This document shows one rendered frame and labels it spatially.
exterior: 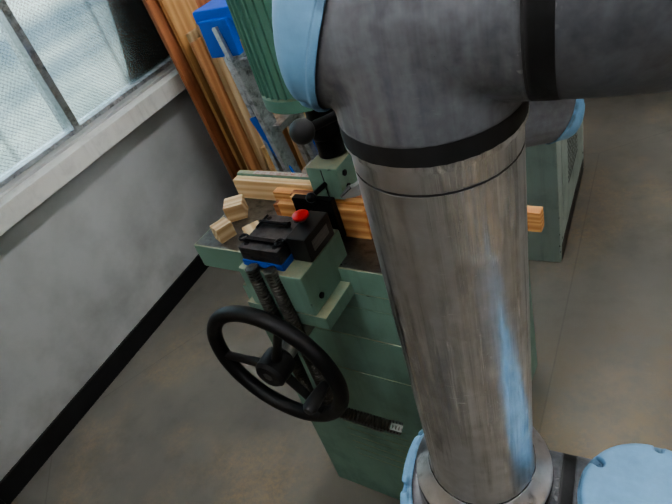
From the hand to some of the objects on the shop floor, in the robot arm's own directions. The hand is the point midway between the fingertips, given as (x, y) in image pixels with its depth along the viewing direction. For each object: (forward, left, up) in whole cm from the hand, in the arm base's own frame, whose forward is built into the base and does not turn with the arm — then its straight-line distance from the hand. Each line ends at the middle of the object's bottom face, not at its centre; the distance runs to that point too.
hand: (331, 149), depth 85 cm
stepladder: (+77, -80, -121) cm, 165 cm away
